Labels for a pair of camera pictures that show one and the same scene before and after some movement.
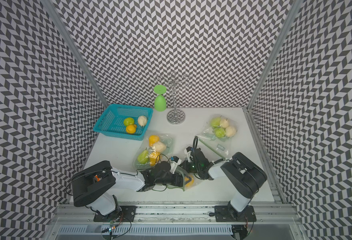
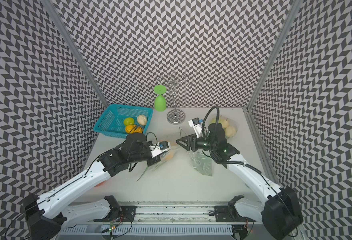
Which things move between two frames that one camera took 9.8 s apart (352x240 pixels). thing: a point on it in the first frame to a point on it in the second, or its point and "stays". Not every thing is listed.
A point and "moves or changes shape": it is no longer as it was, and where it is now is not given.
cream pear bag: (230, 131) stays
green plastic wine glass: (160, 103) stays
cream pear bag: (142, 120) stays
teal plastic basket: (111, 121) stays
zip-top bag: (189, 179) moves or changes shape
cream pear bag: (224, 123) stays
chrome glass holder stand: (176, 81) stays
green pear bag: (128, 121) stays
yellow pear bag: (191, 183) to (138, 130)
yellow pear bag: (131, 129) stays
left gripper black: (176, 181) to (153, 160)
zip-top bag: (153, 148) moves or changes shape
